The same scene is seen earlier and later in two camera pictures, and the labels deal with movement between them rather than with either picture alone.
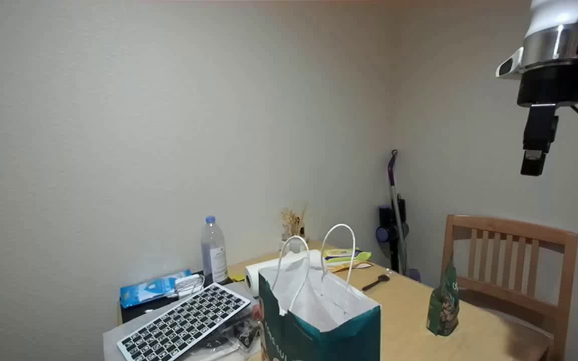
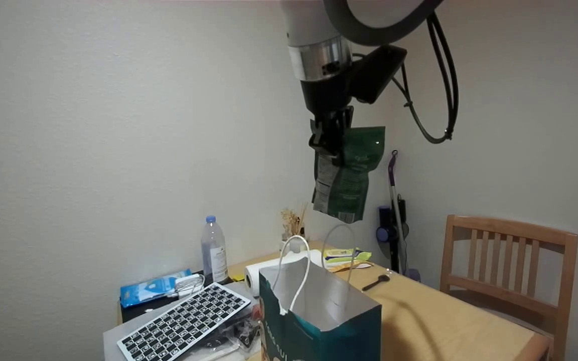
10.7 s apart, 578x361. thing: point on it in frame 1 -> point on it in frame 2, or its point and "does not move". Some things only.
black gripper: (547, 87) -> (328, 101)
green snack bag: (443, 304) -> (339, 192)
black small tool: (380, 279) does not move
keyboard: (180, 327) does not move
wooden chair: (514, 267) does not move
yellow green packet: (339, 257) does not move
